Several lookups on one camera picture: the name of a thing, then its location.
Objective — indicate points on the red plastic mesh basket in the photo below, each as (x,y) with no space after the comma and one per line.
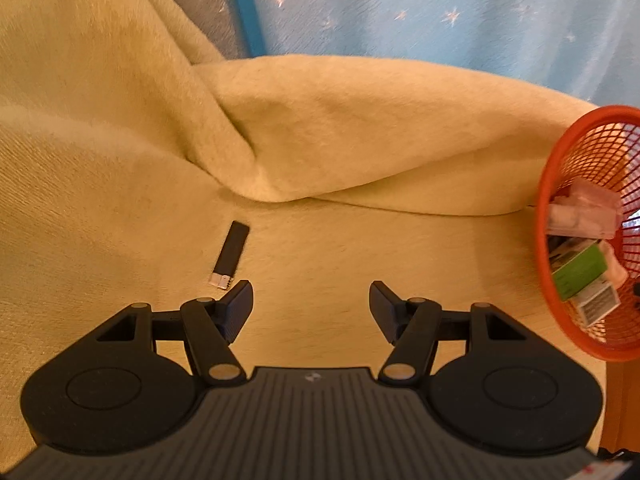
(541,260)

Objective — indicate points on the green medicine box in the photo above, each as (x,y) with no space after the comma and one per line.
(580,272)

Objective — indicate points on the clear plastic badge holder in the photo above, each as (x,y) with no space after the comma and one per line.
(585,210)

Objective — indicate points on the small white bottle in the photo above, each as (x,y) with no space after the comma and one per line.
(613,265)

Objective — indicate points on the grey and white medicine box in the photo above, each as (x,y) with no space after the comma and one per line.
(597,306)

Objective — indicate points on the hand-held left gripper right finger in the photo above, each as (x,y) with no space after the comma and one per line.
(382,305)

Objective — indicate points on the small white-capped bottle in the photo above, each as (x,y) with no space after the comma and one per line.
(231,250)

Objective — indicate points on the yellow-green blanket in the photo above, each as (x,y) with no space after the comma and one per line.
(350,135)

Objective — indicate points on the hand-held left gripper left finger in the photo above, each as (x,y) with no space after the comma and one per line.
(239,305)

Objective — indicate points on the blue starred cloth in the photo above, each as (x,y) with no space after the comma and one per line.
(450,10)

